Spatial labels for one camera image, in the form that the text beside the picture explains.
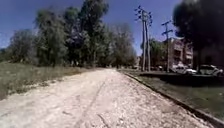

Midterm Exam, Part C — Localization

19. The utility pole with crossarms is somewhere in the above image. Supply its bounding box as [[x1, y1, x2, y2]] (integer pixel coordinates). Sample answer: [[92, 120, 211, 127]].
[[134, 5, 154, 73]]

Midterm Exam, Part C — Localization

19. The pale gravel path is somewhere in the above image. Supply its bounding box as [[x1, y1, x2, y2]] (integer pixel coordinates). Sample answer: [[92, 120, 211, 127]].
[[0, 68, 214, 128]]

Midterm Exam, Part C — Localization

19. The row of green trees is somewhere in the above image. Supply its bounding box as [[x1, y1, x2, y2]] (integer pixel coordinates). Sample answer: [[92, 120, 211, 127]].
[[0, 0, 138, 69]]

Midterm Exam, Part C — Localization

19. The thin utility pole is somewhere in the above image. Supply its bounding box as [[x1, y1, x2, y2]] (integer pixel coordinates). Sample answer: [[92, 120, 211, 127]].
[[161, 19, 174, 73]]

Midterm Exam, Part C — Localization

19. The brick building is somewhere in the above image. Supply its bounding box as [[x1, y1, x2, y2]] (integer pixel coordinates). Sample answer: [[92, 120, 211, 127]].
[[163, 37, 195, 71]]

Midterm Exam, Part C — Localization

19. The white car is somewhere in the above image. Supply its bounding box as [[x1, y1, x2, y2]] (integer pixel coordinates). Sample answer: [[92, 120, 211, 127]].
[[171, 64, 198, 76]]

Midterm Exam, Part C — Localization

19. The stone kerb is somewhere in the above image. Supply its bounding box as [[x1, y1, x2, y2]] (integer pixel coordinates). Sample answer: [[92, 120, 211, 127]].
[[121, 71, 224, 128]]

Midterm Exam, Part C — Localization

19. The dry grass field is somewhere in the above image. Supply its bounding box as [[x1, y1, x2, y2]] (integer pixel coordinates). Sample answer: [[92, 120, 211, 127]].
[[0, 61, 96, 101]]

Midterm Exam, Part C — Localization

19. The shaded grass strip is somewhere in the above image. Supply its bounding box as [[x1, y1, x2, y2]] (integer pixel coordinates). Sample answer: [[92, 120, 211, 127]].
[[121, 68, 224, 122]]

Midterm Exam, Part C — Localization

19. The dark broad tree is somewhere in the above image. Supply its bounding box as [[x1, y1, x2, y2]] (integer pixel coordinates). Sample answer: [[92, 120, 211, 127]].
[[172, 0, 224, 75]]

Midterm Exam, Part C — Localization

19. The pale car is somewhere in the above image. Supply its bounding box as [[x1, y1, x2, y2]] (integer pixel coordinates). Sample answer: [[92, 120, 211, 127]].
[[198, 64, 224, 77]]

